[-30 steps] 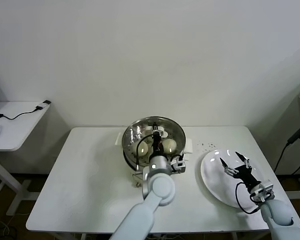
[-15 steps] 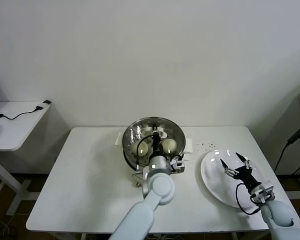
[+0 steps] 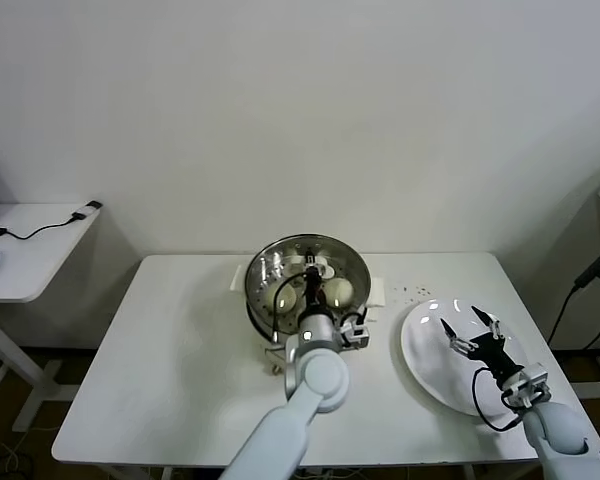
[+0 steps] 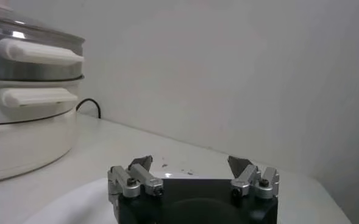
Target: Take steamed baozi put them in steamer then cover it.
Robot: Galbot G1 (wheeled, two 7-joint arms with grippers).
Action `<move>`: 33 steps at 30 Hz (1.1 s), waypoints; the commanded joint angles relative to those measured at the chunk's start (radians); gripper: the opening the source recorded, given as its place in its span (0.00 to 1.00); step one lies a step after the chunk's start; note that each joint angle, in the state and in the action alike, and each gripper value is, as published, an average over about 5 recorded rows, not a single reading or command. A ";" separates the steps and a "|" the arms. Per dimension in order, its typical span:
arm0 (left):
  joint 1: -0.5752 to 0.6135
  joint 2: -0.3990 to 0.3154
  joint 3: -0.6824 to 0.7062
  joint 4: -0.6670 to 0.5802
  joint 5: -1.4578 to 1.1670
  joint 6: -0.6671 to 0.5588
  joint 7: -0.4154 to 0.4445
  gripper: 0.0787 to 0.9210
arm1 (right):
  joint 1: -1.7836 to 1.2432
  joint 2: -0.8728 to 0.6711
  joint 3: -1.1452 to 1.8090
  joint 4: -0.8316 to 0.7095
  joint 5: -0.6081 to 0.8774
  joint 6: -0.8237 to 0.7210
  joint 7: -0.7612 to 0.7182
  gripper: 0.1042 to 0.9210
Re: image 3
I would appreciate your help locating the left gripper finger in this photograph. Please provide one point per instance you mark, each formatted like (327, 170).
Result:
(311, 260)
(312, 274)

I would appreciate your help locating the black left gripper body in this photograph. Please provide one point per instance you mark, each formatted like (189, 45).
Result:
(314, 295)

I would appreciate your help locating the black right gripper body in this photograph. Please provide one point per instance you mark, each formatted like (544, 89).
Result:
(492, 355)

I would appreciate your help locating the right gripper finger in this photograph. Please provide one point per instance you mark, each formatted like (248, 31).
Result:
(494, 330)
(459, 346)

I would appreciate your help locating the white steamed baozi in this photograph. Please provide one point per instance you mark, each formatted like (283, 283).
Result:
(340, 292)
(282, 296)

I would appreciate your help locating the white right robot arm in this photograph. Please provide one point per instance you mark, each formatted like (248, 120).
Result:
(565, 440)

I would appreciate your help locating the stainless steel steamer basket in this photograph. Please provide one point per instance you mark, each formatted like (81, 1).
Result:
(254, 320)

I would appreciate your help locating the white round plate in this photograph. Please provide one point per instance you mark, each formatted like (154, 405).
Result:
(425, 360)

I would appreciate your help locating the white electric cooker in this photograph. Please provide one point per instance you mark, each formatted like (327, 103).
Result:
(275, 357)

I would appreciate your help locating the small grey adapter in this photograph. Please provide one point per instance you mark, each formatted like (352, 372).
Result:
(92, 205)

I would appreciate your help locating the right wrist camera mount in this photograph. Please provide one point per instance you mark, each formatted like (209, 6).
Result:
(530, 385)

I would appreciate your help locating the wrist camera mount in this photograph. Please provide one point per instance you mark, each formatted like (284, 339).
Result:
(356, 332)
(530, 385)

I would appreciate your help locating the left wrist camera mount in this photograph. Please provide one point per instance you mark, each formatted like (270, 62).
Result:
(356, 332)

